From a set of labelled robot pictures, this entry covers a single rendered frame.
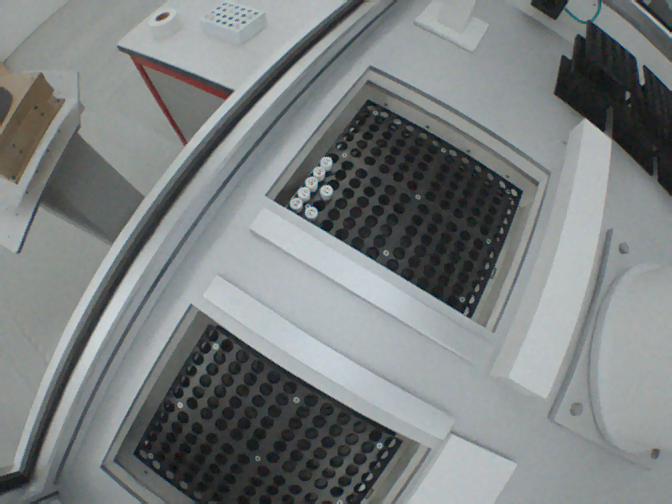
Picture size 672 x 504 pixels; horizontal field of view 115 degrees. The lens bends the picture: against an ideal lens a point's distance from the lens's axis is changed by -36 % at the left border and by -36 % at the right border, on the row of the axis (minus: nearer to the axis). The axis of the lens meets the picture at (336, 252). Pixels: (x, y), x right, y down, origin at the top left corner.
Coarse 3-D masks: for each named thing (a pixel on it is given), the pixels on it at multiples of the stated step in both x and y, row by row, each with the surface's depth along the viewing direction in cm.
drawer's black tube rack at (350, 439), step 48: (240, 384) 29; (288, 384) 33; (192, 432) 28; (240, 432) 31; (288, 432) 31; (336, 432) 31; (384, 432) 29; (192, 480) 27; (240, 480) 27; (288, 480) 27; (336, 480) 27
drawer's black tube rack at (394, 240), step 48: (384, 144) 40; (432, 144) 37; (336, 192) 35; (384, 192) 35; (432, 192) 35; (480, 192) 39; (384, 240) 34; (432, 240) 34; (480, 240) 34; (432, 288) 33; (480, 288) 33
